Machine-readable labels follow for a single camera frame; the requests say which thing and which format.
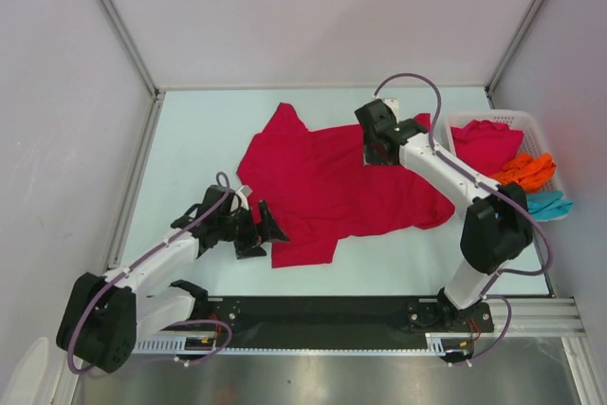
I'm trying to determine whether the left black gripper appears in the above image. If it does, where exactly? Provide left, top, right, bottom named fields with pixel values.
left=216, top=200, right=288, bottom=259

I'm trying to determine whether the magenta red t shirt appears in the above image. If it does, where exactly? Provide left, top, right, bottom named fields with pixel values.
left=451, top=120, right=524, bottom=175
left=236, top=103, right=455, bottom=268

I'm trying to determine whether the white plastic laundry basket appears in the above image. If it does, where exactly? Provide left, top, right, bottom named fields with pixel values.
left=445, top=110, right=564, bottom=194

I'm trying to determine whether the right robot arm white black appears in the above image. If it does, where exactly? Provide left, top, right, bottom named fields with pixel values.
left=355, top=99, right=533, bottom=330

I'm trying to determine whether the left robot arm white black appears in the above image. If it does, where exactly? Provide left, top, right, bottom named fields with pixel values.
left=56, top=183, right=290, bottom=374

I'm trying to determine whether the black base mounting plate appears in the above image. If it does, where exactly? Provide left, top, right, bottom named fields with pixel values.
left=207, top=296, right=495, bottom=348

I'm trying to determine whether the orange t shirt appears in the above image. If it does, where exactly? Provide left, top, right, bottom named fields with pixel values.
left=491, top=153, right=557, bottom=193

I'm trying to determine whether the teal t shirt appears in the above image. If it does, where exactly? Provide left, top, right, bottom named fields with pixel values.
left=526, top=191, right=574, bottom=222

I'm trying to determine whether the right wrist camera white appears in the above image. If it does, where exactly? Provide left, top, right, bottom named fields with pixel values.
left=382, top=98, right=399, bottom=117

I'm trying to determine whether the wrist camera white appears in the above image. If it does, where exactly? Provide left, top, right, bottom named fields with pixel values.
left=235, top=185, right=252, bottom=210
left=382, top=98, right=399, bottom=117

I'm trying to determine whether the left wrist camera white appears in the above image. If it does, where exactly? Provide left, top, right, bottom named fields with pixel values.
left=235, top=185, right=252, bottom=210

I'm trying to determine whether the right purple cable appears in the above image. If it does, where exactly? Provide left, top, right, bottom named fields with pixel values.
left=373, top=72, right=554, bottom=368

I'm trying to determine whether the white slotted cable duct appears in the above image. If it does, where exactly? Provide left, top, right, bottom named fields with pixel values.
left=133, top=333, right=471, bottom=359

